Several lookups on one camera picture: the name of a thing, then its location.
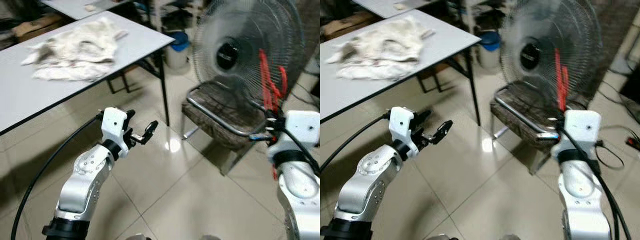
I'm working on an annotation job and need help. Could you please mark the red plastic hanger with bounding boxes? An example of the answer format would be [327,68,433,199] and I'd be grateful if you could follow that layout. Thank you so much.
[257,48,290,182]
[552,47,571,113]

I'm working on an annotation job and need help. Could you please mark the grey standing fan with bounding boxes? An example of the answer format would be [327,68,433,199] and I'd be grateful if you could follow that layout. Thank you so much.
[500,0,603,108]
[192,0,307,108]

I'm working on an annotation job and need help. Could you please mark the white table black legs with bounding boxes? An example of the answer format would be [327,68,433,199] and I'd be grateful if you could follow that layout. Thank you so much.
[0,10,176,138]
[320,9,483,126]
[42,0,133,21]
[352,0,441,20]

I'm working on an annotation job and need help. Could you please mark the cream hoodie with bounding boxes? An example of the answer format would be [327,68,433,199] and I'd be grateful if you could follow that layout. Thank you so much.
[325,15,436,81]
[22,17,128,82]

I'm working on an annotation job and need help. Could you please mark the cardboard box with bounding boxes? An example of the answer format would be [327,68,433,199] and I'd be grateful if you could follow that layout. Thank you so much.
[12,15,61,43]
[322,11,376,41]

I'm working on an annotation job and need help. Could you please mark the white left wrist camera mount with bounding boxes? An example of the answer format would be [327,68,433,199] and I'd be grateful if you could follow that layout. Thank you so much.
[101,107,129,146]
[389,106,417,151]

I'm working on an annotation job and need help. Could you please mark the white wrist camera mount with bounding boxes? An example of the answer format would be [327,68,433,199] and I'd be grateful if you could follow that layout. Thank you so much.
[272,111,321,156]
[389,106,417,151]
[556,110,602,161]
[101,107,129,146]

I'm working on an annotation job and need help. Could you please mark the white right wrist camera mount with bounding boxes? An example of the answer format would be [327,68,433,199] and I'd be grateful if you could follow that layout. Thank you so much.
[556,110,602,161]
[272,111,321,156]

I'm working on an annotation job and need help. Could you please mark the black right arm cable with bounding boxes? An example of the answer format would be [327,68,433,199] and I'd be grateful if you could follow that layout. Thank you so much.
[280,127,321,176]
[560,127,632,240]

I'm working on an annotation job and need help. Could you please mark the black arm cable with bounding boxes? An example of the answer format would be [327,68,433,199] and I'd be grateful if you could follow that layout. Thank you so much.
[10,114,103,240]
[280,127,321,176]
[560,127,632,240]
[320,112,392,173]

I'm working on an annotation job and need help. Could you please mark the brown woven metal-frame chair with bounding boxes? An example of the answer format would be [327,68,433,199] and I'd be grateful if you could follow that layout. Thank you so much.
[181,80,281,176]
[490,82,566,176]

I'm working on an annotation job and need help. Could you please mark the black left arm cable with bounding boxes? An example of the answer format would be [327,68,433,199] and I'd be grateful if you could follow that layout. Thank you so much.
[320,112,392,173]
[10,114,103,240]

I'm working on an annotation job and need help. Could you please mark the black floor cable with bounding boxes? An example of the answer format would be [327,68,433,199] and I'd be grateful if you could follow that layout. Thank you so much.
[595,125,640,171]

